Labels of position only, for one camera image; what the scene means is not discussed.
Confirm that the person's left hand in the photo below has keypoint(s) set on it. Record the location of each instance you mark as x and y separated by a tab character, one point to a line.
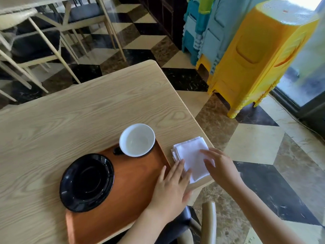
167	193

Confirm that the person's right hand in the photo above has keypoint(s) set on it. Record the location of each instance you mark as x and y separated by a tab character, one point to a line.
223	167

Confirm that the person's left thumb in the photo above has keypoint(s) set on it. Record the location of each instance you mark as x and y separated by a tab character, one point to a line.
188	196

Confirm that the person's left little finger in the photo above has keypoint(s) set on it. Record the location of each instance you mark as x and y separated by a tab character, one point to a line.
162	174

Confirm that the person's right thumb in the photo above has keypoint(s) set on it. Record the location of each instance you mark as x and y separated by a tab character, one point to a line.
208	165

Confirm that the white napkin stack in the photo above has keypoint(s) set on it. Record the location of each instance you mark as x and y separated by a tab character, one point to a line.
189	152

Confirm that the person's left forearm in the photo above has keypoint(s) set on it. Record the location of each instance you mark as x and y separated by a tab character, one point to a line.
142	227

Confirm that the person's right forearm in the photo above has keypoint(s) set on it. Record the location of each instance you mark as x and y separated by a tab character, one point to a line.
261	215

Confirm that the brown wooden tray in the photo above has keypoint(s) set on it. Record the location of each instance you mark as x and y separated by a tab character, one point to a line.
132	190

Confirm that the wooden chair with dark cushion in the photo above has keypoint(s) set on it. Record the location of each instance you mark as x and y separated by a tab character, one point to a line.
83	12
35	45
209	223

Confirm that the black cup with white inside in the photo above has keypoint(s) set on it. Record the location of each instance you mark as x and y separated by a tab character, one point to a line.
137	139

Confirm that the black saucer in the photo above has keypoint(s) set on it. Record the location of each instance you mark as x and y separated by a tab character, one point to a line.
86	182

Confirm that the stack of yellow plastic stools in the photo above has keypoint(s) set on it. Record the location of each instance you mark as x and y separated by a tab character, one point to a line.
256	53

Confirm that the stack of light blue stools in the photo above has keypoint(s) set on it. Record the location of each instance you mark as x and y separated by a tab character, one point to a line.
223	27

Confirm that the stack of teal plastic stools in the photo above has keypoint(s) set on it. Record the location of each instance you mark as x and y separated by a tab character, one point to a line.
190	25

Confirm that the dark wooden partition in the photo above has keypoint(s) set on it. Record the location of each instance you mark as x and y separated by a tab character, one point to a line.
162	15

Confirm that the green plastic stool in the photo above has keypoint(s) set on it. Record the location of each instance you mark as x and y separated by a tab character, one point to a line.
206	4

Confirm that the light wooden dining table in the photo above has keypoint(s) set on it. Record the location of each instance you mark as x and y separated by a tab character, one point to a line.
28	1

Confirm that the glass door with dark frame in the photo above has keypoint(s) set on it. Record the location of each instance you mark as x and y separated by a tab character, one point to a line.
302	78

